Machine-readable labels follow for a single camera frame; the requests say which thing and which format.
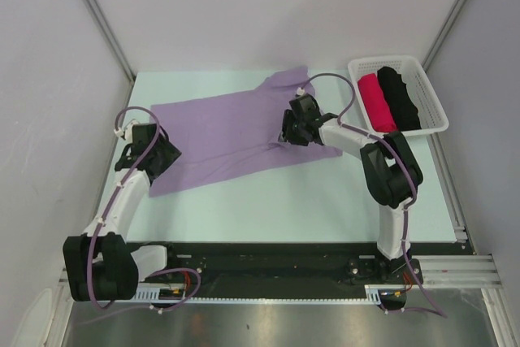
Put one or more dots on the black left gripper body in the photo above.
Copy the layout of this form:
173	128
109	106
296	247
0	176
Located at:
166	152

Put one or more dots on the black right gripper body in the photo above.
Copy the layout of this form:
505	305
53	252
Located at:
292	128

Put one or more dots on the purple t shirt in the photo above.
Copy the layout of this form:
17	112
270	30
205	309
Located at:
232	135

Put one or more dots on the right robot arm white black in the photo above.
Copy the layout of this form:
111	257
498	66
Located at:
391	171

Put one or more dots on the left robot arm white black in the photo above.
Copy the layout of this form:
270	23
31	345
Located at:
100	264

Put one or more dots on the rolled red t shirt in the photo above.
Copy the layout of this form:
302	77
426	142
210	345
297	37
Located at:
375	104

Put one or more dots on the rolled black t shirt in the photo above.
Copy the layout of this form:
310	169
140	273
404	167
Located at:
404	112

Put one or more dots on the white plastic basket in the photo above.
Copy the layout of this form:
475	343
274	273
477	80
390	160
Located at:
421	93

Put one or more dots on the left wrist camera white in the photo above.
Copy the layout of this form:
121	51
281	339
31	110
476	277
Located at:
124	129

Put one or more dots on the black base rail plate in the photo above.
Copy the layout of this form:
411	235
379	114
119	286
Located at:
320	270

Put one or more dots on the white slotted cable duct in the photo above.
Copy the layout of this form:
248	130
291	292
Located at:
169	296

